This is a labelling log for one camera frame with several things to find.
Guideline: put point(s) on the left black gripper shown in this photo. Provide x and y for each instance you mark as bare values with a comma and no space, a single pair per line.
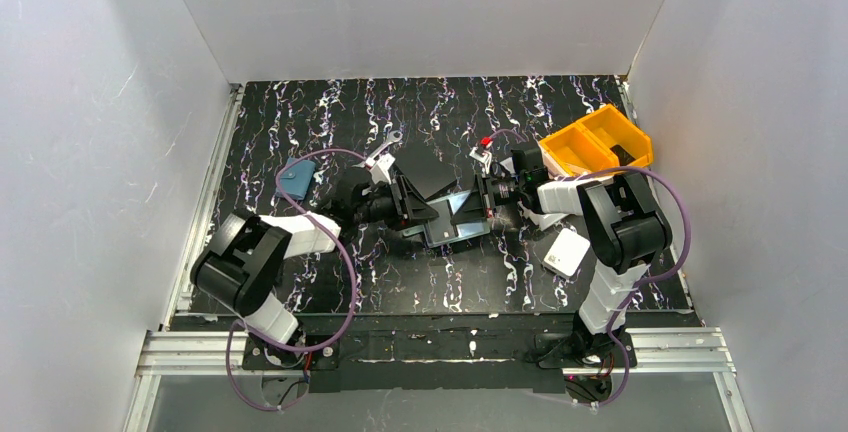
404,201

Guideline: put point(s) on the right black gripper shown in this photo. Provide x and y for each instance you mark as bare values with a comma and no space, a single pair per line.
486,194

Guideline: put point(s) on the green card holder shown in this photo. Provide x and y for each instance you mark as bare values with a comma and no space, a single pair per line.
430,239

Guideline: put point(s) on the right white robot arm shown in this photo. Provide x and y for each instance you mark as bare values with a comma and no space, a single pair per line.
626,227

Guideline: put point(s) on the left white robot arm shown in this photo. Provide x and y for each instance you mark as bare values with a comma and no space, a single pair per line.
240,264

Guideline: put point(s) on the blue card wallet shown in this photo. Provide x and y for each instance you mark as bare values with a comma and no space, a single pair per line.
295,178

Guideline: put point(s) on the black square plate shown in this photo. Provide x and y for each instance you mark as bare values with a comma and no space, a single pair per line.
423,169

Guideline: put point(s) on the white plastic bin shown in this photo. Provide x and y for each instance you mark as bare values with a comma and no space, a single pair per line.
546,218

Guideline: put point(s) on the silver wrench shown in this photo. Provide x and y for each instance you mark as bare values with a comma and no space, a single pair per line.
391,138

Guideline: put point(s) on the white square box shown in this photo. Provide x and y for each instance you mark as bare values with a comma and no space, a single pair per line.
566,253

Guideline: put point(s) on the orange plastic bin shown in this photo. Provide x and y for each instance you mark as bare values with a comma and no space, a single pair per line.
573,150
617,134

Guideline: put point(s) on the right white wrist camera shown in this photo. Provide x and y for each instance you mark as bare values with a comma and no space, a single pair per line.
482,154

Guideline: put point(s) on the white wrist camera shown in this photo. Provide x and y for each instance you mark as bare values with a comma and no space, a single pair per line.
380,168
482,154

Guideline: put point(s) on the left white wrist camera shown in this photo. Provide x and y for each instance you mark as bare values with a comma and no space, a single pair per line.
380,168

